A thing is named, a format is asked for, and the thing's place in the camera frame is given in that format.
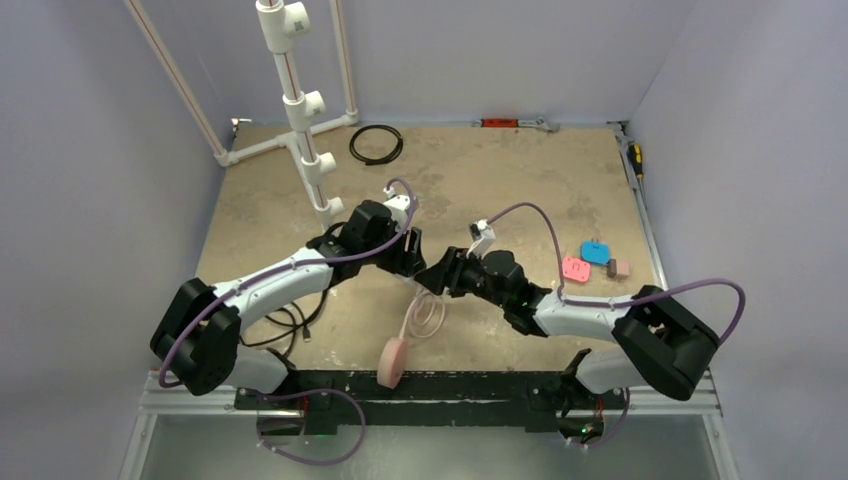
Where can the coral pink square plug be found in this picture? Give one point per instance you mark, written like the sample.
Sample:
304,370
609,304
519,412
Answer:
575,269

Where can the pink round puck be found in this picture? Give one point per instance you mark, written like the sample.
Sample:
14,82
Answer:
392,362

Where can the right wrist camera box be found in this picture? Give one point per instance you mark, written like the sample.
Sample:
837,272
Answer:
483,237

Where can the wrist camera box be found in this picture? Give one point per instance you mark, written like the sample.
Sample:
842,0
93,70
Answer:
483,237
400,206

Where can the red adjustable wrench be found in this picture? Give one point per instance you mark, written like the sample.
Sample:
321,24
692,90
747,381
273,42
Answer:
538,123

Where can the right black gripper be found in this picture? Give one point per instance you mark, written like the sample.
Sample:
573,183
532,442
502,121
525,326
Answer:
454,270

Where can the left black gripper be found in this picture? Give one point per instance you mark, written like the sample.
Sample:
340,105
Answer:
409,261

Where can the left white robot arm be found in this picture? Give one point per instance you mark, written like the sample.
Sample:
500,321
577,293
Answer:
198,338

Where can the small pink brown plug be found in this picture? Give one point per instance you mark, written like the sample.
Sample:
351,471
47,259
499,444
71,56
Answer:
618,269

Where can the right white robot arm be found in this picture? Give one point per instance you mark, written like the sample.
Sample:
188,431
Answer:
658,342

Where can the blue plug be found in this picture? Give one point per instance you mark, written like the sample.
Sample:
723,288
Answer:
595,253

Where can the aluminium frame rail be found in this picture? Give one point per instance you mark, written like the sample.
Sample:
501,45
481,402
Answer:
644,399

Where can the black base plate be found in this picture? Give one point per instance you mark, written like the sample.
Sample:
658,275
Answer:
537,401

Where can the white PVC pipe frame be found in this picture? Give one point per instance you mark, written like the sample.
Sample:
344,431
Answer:
281,24

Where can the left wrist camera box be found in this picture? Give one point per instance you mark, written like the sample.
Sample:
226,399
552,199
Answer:
400,206

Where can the yellow black screwdriver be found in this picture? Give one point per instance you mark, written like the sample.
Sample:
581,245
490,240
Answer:
635,158

